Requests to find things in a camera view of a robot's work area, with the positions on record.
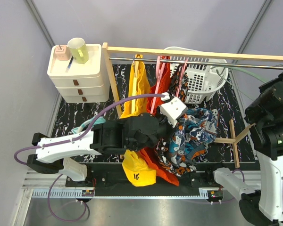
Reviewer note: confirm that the black orange patterned shorts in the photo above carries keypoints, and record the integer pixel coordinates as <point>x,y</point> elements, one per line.
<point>170,153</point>

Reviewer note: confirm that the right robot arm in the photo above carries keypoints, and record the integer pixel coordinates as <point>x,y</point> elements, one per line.
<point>262,207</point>

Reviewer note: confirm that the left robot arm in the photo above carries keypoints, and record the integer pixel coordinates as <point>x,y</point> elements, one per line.
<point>54,155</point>

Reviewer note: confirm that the blue patterned shorts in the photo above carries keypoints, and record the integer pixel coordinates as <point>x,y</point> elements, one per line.
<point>197,128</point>

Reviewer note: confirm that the white laundry basket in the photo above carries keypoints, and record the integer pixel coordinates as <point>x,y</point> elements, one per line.
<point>202,81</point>

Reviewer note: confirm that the green mug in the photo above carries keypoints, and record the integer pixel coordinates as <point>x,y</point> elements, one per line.
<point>78,50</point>

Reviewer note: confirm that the thin pink hanger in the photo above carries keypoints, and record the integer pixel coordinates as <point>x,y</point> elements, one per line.
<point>181,77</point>

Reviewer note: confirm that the wooden clothes rack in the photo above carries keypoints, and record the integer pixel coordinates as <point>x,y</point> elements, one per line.
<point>179,53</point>

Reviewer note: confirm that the blue pen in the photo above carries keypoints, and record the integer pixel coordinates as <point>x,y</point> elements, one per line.
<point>69,64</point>

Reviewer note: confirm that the teal headphones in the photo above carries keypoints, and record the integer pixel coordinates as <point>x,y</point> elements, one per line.
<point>86,123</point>

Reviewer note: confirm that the pink cube holder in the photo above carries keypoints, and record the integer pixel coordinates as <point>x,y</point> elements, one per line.
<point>62,52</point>

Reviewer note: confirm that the cream drawer unit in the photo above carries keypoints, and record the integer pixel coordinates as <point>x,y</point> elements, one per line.
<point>83,83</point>

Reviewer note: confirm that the mint green hanger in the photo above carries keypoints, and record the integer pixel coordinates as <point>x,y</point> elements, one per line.
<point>245,71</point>

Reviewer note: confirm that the yellow shorts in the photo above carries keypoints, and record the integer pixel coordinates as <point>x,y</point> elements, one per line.
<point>134,166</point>

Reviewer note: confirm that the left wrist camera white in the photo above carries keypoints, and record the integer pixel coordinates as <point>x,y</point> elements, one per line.
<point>173,110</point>

